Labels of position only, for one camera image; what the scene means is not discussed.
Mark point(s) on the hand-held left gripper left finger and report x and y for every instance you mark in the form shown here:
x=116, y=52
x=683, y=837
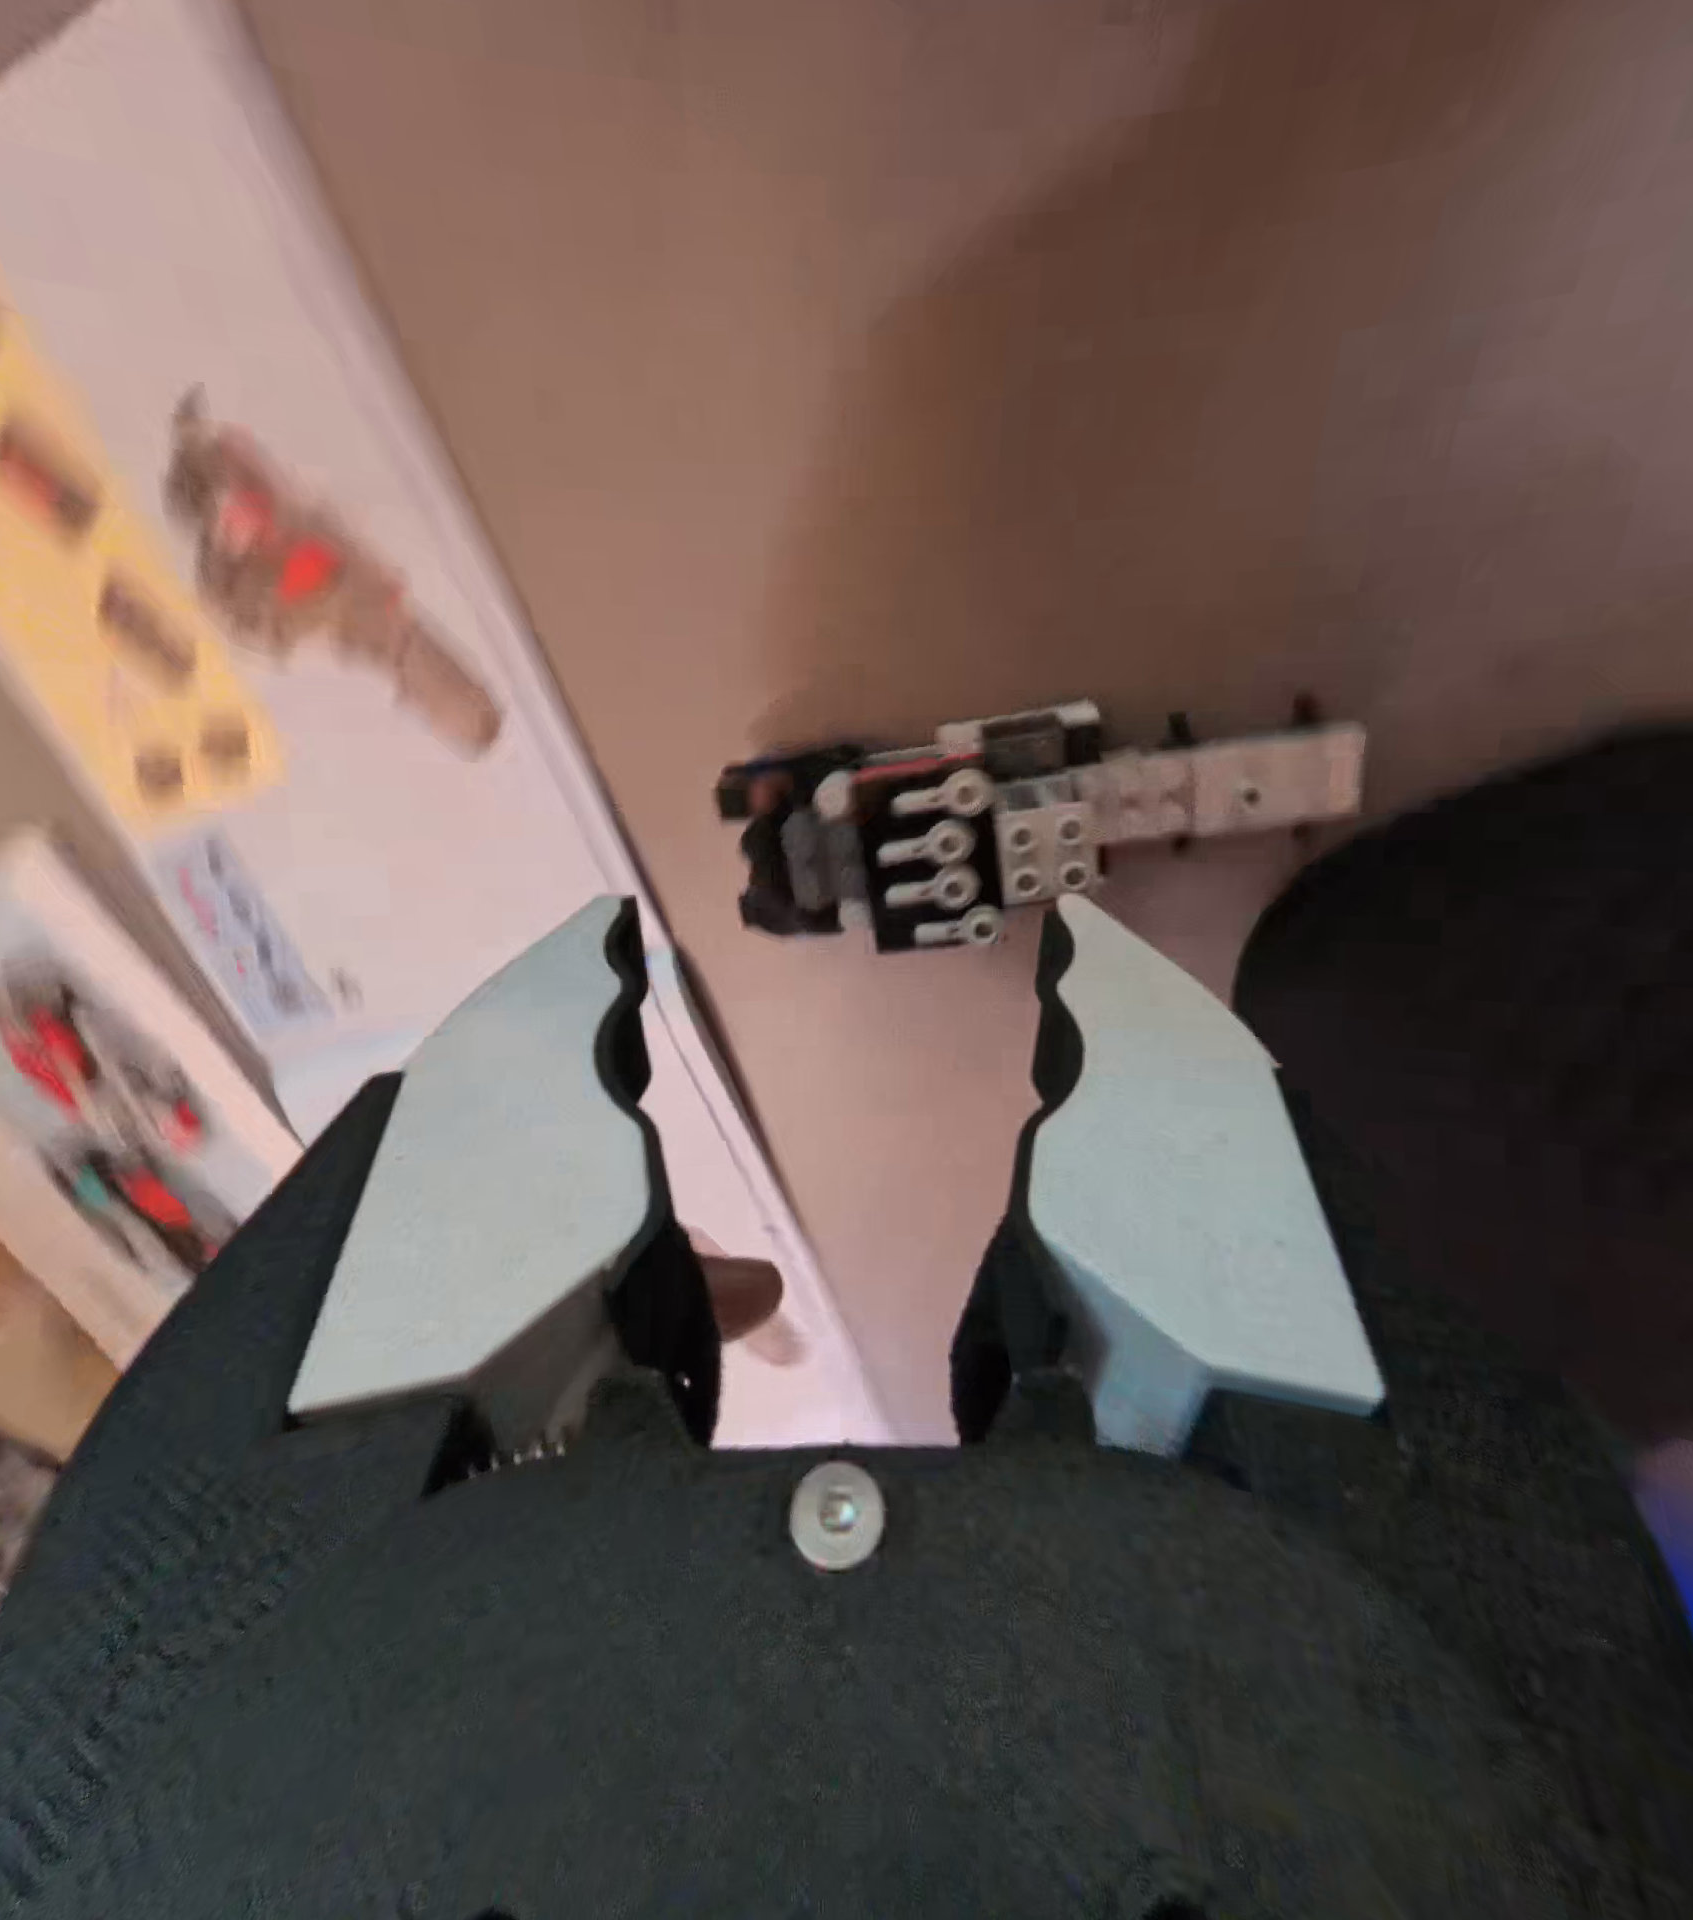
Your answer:
x=487, y=1200

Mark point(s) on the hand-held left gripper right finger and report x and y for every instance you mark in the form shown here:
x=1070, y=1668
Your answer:
x=1192, y=1200

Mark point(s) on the grey brick truck model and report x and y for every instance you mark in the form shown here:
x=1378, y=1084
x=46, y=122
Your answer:
x=1027, y=841

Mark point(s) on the person's left hand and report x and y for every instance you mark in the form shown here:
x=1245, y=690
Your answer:
x=742, y=1302

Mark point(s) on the open instruction booklet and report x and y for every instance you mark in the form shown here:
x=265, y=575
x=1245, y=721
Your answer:
x=260, y=271

